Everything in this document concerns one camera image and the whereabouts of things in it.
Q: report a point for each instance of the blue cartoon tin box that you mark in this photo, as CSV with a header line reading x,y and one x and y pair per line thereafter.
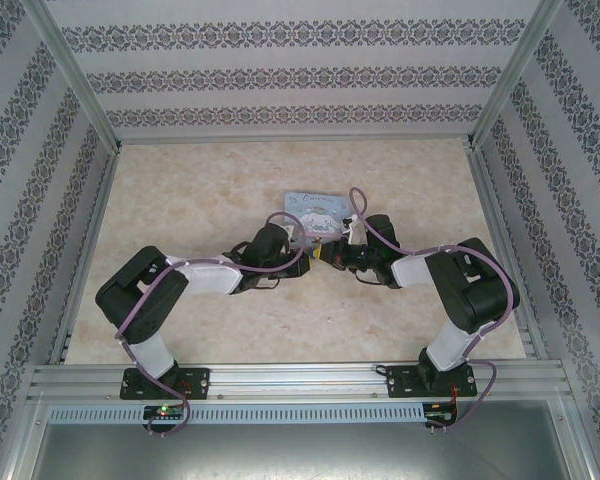
x,y
317,210

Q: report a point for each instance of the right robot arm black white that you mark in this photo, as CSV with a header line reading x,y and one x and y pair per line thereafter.
x,y
480,300

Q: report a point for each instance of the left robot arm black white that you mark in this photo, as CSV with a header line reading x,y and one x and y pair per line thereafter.
x,y
140,300

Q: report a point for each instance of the small circuit board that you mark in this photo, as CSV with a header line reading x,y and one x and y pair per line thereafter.
x,y
165,412
441,414

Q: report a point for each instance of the grey metal sheet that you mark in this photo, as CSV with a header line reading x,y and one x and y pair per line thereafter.
x,y
290,450

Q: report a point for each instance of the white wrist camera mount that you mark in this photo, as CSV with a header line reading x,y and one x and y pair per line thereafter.
x,y
289,232
353,226

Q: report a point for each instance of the aluminium mounting rail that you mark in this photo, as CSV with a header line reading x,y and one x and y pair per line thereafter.
x,y
290,382

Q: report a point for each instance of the aluminium side rail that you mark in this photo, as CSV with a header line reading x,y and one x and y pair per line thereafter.
x,y
500,200
87,250

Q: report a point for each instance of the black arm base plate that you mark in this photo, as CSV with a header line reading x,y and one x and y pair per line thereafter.
x,y
402,382
200,382

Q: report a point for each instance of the aluminium frame post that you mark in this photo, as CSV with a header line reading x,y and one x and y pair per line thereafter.
x,y
77,80
515,75

